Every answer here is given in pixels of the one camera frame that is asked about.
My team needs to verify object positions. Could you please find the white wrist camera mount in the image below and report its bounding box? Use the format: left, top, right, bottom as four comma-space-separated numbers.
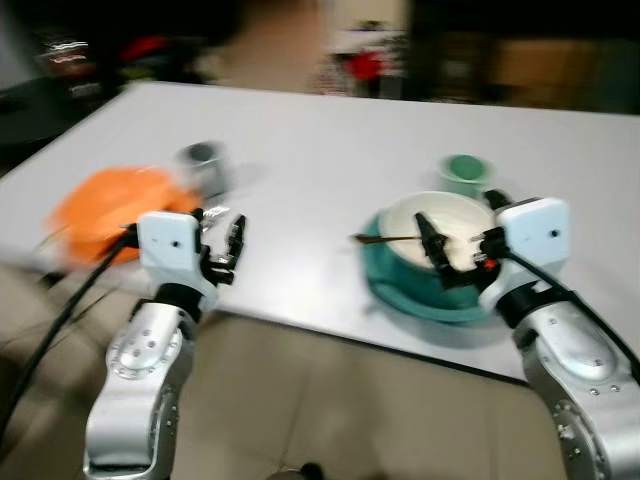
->
136, 210, 219, 293
478, 197, 572, 313

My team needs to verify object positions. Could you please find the white bowl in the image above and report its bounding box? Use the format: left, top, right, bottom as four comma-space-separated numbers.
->
379, 190, 499, 273

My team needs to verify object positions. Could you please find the orange plate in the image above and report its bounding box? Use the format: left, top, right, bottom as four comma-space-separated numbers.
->
44, 164, 203, 267

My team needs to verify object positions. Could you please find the teal plate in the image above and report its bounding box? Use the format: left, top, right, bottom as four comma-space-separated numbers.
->
358, 205, 501, 327

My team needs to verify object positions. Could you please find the red flat object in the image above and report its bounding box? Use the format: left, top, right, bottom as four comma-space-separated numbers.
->
122, 34, 173, 63

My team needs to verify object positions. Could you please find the brown chopstick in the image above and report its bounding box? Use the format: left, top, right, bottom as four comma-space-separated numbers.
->
349, 233, 433, 245

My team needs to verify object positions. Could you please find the black robot foot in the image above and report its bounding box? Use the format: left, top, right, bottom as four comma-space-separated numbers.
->
268, 461, 327, 480

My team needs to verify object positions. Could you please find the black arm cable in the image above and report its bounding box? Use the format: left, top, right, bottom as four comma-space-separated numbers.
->
0, 226, 141, 441
498, 250, 640, 383

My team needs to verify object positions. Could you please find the red round object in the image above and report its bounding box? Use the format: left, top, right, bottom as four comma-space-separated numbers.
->
344, 49, 388, 83

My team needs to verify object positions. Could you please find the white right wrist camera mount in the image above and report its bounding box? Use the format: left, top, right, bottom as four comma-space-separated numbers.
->
478, 197, 572, 313

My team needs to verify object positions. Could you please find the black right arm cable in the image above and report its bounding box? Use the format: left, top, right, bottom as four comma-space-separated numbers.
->
498, 250, 640, 383

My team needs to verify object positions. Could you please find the grey cup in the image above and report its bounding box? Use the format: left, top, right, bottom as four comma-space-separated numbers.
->
176, 141, 235, 200

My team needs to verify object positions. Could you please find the green cup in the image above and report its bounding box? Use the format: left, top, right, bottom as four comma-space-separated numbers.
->
437, 153, 494, 198

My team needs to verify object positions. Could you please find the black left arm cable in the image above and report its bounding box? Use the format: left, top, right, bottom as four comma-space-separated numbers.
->
0, 226, 141, 441

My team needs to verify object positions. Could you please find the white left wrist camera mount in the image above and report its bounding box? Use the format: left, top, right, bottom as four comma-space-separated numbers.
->
136, 210, 219, 293

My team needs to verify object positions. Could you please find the brown cardboard box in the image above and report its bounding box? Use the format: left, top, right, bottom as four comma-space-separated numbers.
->
493, 38, 573, 103

